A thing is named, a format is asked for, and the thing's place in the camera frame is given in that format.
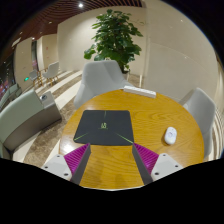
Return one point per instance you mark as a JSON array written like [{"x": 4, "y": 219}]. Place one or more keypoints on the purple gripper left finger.
[{"x": 71, "y": 166}]

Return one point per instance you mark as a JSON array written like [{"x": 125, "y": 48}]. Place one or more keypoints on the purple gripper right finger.
[{"x": 153, "y": 166}]

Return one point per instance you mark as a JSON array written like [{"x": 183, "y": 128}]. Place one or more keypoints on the white computer mouse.
[{"x": 170, "y": 135}]

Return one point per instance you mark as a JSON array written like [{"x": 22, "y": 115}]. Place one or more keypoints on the black mouse pad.
[{"x": 105, "y": 128}]

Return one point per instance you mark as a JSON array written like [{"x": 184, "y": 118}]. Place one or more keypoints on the round wooden table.
[{"x": 114, "y": 167}]

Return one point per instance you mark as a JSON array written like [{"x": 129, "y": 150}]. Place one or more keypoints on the grey-green sofa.
[{"x": 24, "y": 117}]

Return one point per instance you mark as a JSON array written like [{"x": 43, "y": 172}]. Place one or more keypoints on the grey chair at right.
[{"x": 202, "y": 108}]

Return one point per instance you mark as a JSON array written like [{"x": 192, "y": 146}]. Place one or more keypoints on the white power strip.
[{"x": 140, "y": 91}]

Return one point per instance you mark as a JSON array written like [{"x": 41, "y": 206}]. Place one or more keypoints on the grey chair behind table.
[{"x": 99, "y": 77}]

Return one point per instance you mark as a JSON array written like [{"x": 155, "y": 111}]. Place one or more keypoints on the white distant chair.
[{"x": 51, "y": 72}]

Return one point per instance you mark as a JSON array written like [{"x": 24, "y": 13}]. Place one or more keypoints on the grey distant chair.
[{"x": 34, "y": 77}]

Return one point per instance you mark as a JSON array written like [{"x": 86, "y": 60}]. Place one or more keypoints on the large green potted plant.
[{"x": 114, "y": 39}]

